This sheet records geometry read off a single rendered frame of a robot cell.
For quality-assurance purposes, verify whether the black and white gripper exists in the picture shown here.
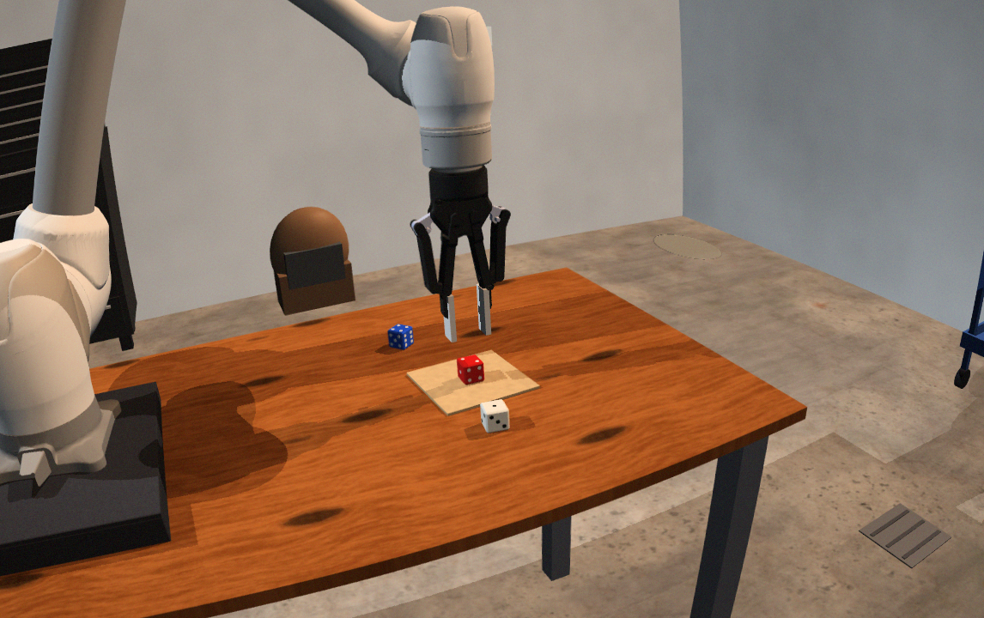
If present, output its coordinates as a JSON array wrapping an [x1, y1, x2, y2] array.
[[410, 166, 511, 342]]

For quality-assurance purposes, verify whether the red die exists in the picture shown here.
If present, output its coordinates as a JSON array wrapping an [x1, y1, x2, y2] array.
[[457, 354, 484, 385]]

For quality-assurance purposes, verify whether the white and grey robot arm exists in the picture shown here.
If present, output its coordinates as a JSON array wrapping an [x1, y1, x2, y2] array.
[[0, 0, 495, 491]]

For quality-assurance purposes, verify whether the blue die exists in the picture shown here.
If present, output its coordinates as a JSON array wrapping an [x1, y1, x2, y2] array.
[[387, 324, 414, 350]]

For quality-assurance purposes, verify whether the beige square mat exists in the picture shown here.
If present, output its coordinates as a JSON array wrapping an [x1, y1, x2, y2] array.
[[407, 350, 540, 416]]

